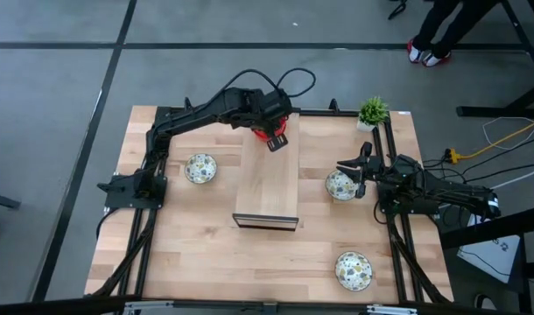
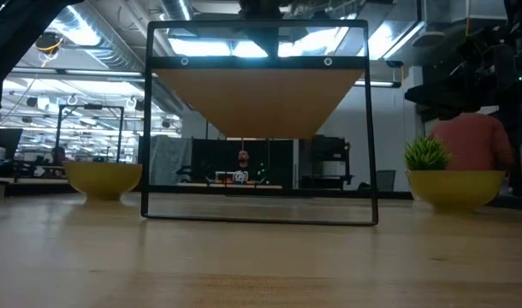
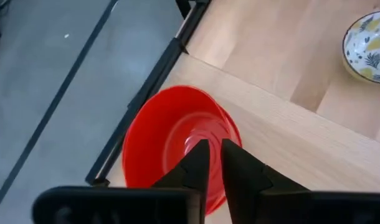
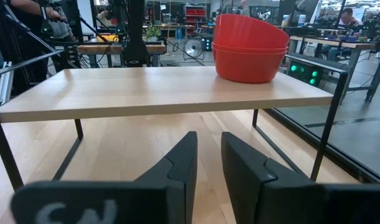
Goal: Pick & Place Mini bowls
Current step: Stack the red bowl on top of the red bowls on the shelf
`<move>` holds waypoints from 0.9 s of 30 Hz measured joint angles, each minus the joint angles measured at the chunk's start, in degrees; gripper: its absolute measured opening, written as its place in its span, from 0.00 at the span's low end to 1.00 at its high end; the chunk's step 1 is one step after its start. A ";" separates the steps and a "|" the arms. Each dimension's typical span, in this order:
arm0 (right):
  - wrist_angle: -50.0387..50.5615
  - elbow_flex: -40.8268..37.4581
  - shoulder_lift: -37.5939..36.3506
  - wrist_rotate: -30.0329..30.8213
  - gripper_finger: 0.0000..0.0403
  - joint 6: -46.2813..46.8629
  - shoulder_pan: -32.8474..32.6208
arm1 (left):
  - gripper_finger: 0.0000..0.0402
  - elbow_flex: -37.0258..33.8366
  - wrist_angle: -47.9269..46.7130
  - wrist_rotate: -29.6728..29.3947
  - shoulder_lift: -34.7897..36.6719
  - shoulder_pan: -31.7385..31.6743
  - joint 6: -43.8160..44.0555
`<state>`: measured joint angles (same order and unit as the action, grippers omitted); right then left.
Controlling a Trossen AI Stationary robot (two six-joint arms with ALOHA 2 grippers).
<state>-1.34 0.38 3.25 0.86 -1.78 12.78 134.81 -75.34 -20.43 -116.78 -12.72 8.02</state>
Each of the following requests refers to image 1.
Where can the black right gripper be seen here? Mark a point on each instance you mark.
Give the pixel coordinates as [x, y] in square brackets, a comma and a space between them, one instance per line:
[374, 168]

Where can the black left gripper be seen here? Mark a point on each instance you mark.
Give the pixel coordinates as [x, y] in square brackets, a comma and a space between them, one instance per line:
[269, 107]

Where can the terrazzo-patterned mini bowl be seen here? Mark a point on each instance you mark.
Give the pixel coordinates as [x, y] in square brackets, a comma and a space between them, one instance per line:
[353, 271]
[200, 168]
[339, 190]

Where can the red mini bowl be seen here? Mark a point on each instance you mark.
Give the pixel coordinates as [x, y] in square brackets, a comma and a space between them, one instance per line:
[262, 135]

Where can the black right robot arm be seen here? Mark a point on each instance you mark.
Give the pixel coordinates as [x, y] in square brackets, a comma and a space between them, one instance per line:
[446, 192]

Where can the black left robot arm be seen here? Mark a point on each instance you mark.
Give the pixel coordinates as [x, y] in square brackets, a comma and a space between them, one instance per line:
[184, 118]

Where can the small green potted plant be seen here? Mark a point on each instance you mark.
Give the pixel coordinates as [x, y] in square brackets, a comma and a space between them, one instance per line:
[373, 113]

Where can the black desk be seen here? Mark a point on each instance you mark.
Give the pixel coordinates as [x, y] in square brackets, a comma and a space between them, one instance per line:
[490, 229]

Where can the white box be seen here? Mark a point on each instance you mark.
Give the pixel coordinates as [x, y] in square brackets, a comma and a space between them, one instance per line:
[490, 258]

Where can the black stand foot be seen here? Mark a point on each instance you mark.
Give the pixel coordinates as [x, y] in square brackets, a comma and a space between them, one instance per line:
[399, 6]

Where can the person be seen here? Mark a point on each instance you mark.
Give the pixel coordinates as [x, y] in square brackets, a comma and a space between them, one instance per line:
[437, 17]

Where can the black chair foot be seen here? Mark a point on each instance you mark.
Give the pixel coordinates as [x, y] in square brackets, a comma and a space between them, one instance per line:
[0, 200]

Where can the black aluminium table frame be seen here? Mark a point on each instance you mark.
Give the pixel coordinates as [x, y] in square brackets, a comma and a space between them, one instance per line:
[337, 113]

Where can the black frame clamp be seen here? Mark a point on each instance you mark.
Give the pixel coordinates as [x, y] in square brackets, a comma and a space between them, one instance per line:
[187, 104]
[334, 105]

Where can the silver beam bracket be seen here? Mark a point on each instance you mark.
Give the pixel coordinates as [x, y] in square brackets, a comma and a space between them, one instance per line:
[391, 310]
[140, 307]

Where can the black desk leg frame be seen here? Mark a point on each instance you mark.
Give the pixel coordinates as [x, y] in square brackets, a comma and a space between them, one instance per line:
[490, 112]

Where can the black overhead frame beam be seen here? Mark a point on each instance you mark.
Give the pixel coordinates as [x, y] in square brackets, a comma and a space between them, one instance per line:
[52, 306]

